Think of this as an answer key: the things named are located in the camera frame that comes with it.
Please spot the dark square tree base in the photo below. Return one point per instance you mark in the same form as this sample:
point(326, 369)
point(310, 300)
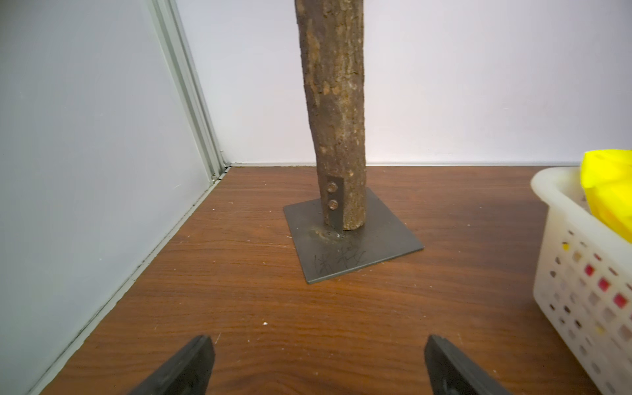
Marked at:
point(326, 254)

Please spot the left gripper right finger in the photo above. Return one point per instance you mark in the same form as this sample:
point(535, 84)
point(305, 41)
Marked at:
point(453, 372)

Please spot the white plastic perforated basket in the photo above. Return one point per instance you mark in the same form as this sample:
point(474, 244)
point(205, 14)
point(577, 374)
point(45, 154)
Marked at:
point(583, 281)

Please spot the pink cherry blossom tree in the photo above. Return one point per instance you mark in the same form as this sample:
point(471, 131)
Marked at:
point(331, 37)

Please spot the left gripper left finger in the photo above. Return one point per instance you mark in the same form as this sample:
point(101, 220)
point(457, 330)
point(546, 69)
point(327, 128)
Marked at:
point(188, 371)

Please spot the yellow duck face raincoat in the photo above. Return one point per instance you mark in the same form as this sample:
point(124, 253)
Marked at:
point(605, 176)

